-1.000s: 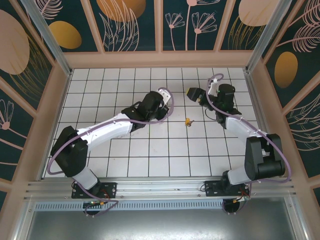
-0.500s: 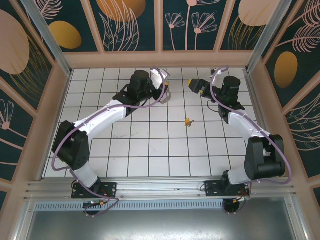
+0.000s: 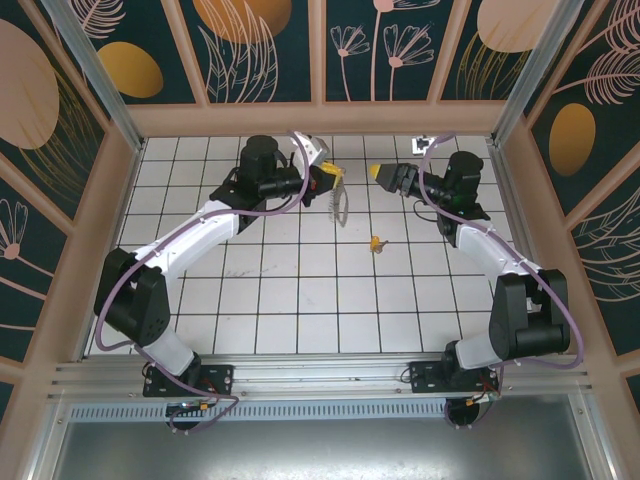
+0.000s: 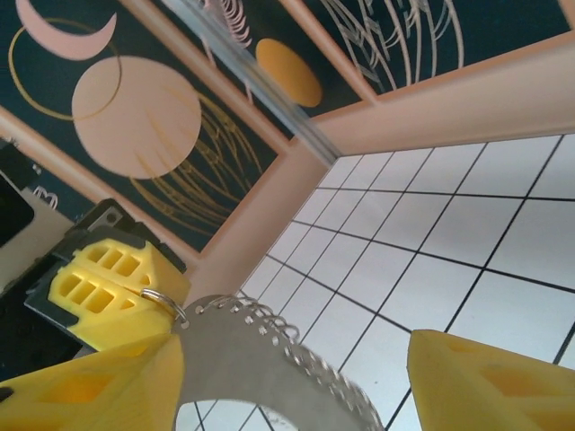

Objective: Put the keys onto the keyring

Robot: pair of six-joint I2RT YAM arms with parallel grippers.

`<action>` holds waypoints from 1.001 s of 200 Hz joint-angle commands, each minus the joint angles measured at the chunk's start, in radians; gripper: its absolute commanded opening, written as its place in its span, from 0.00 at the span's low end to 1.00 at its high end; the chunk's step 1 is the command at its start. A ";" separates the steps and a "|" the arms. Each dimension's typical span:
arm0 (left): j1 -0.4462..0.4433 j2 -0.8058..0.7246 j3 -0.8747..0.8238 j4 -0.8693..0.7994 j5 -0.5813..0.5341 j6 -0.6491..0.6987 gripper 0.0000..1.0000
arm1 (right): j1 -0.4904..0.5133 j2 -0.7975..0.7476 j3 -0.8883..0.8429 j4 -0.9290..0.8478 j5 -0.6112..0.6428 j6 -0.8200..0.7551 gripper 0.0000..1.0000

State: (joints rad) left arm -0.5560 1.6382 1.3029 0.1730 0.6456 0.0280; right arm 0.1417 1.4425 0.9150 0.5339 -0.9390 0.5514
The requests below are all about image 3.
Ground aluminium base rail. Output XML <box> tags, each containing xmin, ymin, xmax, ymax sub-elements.
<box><xmin>47</xmin><ymin>352</ymin><xmax>592</xmax><ymax>402</ymax></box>

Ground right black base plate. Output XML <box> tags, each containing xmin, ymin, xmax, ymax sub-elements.
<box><xmin>408</xmin><ymin>359</ymin><xmax>502</xmax><ymax>401</ymax></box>

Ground left aluminium corner post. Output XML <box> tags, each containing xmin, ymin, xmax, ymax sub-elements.
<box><xmin>39</xmin><ymin>0</ymin><xmax>147</xmax><ymax>152</ymax></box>

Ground right base power wires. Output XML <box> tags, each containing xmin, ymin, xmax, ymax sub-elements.
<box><xmin>467</xmin><ymin>369</ymin><xmax>503</xmax><ymax>407</ymax></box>

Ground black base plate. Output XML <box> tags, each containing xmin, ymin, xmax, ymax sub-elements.
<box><xmin>408</xmin><ymin>359</ymin><xmax>502</xmax><ymax>401</ymax></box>
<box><xmin>143</xmin><ymin>363</ymin><xmax>236</xmax><ymax>399</ymax></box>

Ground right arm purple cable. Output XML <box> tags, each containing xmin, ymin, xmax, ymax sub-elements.
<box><xmin>418</xmin><ymin>132</ymin><xmax>589</xmax><ymax>432</ymax></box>

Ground aluminium side rail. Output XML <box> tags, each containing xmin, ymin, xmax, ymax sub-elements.
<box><xmin>487</xmin><ymin>139</ymin><xmax>566</xmax><ymax>357</ymax></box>

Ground grey metal sheet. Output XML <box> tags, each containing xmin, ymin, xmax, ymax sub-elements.
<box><xmin>44</xmin><ymin>394</ymin><xmax>617</xmax><ymax>480</ymax></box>

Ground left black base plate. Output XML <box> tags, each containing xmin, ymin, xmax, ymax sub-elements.
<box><xmin>143</xmin><ymin>363</ymin><xmax>236</xmax><ymax>399</ymax></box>

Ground slotted grey cable tray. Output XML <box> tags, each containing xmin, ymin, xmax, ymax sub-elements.
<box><xmin>64</xmin><ymin>402</ymin><xmax>576</xmax><ymax>422</ymax></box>

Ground aluminium corner post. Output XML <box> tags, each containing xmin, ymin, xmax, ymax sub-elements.
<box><xmin>39</xmin><ymin>0</ymin><xmax>147</xmax><ymax>152</ymax></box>
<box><xmin>491</xmin><ymin>0</ymin><xmax>597</xmax><ymax>147</ymax></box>

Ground right aluminium corner post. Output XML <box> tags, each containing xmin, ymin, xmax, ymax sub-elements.
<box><xmin>491</xmin><ymin>0</ymin><xmax>597</xmax><ymax>147</ymax></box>

